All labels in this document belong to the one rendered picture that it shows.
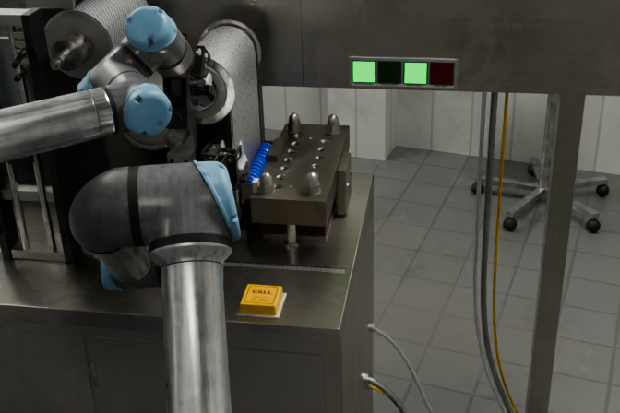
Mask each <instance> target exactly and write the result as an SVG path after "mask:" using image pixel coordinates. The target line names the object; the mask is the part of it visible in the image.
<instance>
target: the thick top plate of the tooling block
mask: <svg viewBox="0 0 620 413"><path fill-rule="evenodd" d="M301 127H302V131H301V132H299V133H289V132H288V131H287V129H288V124H285V125H284V127H283V130H282V132H281V134H280V137H279V138H285V147H284V149H283V151H282V152H281V155H280V158H279V160H278V162H267V164H266V166H265V169H264V170H263V172H262V173H264V172H268V173H270V174H271V176H272V179H273V182H274V186H275V190H276V193H275V194H274V195H260V194H259V193H258V192H257V193H252V195H251V197H250V203H251V216H252V223H269V224H286V225H303V226H319V227H326V226H327V224H328V219H329V216H330V212H331V209H332V206H333V203H334V200H335V196H336V193H337V190H338V189H337V170H338V167H339V164H340V158H341V155H342V152H349V149H350V126H349V125H340V133H339V134H336V135H330V134H327V133H326V130H327V125H326V124H301ZM309 172H314V173H315V174H316V175H317V177H318V181H319V183H320V190H321V193H320V194H319V195H305V194H304V184H305V177H306V175H307V174H308V173H309Z"/></svg>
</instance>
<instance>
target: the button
mask: <svg viewBox="0 0 620 413"><path fill-rule="evenodd" d="M281 299H282V287H280V286H266V285H252V284H248V285H247V288H246V290H245V293H244V296H243V298H242V300H241V303H240V309H241V313H252V314H265V315H276V314H277V311H278V309H279V306H280V301H281Z"/></svg>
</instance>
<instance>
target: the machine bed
mask: <svg viewBox="0 0 620 413"><path fill-rule="evenodd" d="M14 167H15V172H16V176H17V181H18V185H31V186H37V184H36V179H35V174H34V169H33V164H30V165H24V164H14ZM373 189H374V174H373V173H356V172H353V173H352V195H351V199H350V203H349V206H348V210H347V214H346V215H345V214H338V204H337V206H336V210H335V213H334V217H333V220H332V223H331V227H330V230H329V234H328V239H327V241H326V242H310V241H300V246H299V247H297V248H295V249H289V248H287V247H285V246H284V242H285V241H286V240H278V239H264V235H263V234H264V223H257V224H256V228H255V230H254V233H253V235H252V237H251V239H250V242H249V243H248V245H232V253H231V254H230V255H229V256H228V258H227V259H226V260H225V261H240V262H255V263H271V264H285V265H300V266H329V267H344V268H347V269H346V274H338V273H323V272H309V271H294V270H279V269H265V268H250V267H235V266H224V267H223V293H224V308H225V322H226V336H227V337H231V338H243V339H255V340H268V341H280V342H292V343H305V344H317V345H329V346H339V345H340V341H341V337H342V333H343V328H344V324H345V320H346V315H347V311H348V306H349V302H350V297H351V293H352V285H353V281H354V277H355V272H356V267H357V263H358V259H359V254H360V250H361V246H362V241H363V236H364V229H365V224H366V220H367V216H368V211H369V207H370V202H371V198H372V193H373ZM21 203H22V207H23V212H24V217H25V221H26V226H27V231H28V235H29V240H30V242H47V237H46V232H45V227H44V222H43V217H42V209H41V203H40V202H39V201H21ZM48 204H49V208H50V214H51V219H52V223H53V229H54V238H55V242H57V243H62V239H61V234H60V233H59V231H60V229H59V224H58V218H57V214H56V208H55V203H54V202H48ZM81 247H82V246H81ZM95 255H96V254H93V253H91V252H89V251H87V250H85V249H84V248H83V247H82V253H81V255H80V256H79V257H78V259H77V260H76V262H75V263H74V264H66V262H60V261H46V260H31V259H17V258H12V259H11V260H5V259H4V258H3V255H2V250H1V245H0V320H1V321H14V322H26V323H38V324H50V325H73V326H86V327H99V328H111V329H123V330H135V331H147V332H159V333H163V320H162V298H161V287H158V288H147V289H128V290H125V291H120V290H107V289H105V288H104V286H103V285H102V282H101V259H100V258H93V257H94V256H95ZM248 284H252V285H266V286H280V287H282V293H287V295H286V298H285V301H284V303H283V306H282V309H281V312H280V317H279V319H275V318H262V317H249V316H236V314H237V312H238V310H239V307H240V303H241V300H242V298H243V296H244V293H245V290H246V288H247V285H248Z"/></svg>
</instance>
